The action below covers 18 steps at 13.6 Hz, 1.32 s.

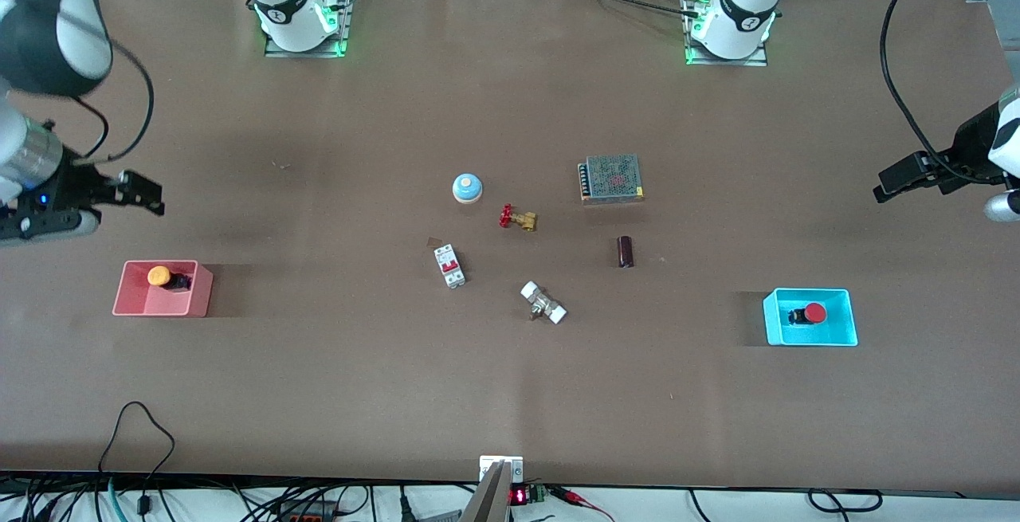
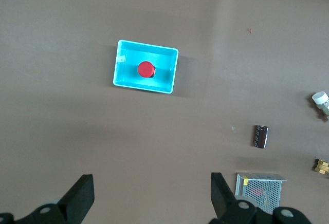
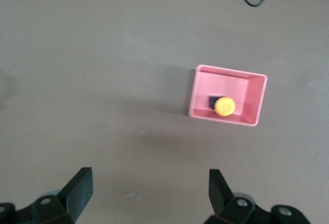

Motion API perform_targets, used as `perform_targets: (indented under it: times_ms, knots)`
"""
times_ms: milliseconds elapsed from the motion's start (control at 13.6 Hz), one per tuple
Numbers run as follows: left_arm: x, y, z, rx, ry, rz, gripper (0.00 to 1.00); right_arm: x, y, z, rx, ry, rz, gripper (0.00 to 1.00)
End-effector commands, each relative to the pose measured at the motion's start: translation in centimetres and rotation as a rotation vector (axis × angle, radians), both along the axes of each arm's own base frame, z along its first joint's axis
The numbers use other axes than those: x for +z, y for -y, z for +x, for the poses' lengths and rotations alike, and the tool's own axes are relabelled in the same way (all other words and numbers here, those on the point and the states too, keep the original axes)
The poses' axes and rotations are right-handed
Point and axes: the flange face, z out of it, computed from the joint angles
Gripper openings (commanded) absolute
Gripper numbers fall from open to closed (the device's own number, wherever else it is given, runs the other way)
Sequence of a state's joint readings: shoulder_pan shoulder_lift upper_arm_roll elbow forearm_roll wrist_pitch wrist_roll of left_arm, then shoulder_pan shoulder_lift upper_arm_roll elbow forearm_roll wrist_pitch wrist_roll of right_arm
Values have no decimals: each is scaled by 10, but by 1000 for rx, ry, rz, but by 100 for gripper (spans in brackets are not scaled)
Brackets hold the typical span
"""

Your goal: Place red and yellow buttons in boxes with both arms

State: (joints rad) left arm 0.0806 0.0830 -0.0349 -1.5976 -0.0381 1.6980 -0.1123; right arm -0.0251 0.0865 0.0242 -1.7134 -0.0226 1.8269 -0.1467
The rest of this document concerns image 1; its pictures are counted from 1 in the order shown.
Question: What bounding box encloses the yellow push button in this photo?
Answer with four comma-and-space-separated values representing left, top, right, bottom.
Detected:
147, 265, 194, 292

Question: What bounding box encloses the pink plastic box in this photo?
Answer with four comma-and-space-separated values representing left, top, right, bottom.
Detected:
112, 259, 214, 318

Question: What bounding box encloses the cyan plastic box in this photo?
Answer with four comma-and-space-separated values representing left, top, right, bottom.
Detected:
763, 288, 859, 347

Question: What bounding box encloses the metal mesh power supply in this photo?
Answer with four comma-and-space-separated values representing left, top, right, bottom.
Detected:
578, 154, 645, 204

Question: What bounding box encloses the white red circuit breaker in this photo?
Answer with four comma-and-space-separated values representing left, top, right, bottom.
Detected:
433, 244, 468, 289

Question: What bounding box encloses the white-ended pipe valve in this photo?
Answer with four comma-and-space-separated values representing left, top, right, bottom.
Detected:
520, 281, 568, 325

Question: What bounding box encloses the red alligator clip lead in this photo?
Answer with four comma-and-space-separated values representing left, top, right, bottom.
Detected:
550, 485, 616, 522

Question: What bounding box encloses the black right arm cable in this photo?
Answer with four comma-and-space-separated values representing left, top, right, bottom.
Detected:
76, 28, 155, 164

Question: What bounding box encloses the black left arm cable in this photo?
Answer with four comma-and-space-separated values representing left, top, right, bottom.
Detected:
880, 0, 1006, 185

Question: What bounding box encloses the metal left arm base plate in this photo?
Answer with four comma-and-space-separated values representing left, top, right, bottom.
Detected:
684, 0, 770, 67

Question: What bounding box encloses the black looped table cable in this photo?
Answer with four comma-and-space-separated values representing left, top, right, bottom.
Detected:
97, 401, 176, 516

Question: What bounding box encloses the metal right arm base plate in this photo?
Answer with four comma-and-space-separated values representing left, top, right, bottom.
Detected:
263, 0, 356, 58

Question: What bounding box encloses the black coiled cable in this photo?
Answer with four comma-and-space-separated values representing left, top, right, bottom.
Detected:
807, 489, 884, 514

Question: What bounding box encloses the brass valve red handle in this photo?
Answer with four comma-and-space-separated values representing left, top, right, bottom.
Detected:
499, 203, 539, 233

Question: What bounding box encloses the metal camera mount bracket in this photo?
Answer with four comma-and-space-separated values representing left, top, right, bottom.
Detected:
458, 456, 527, 522

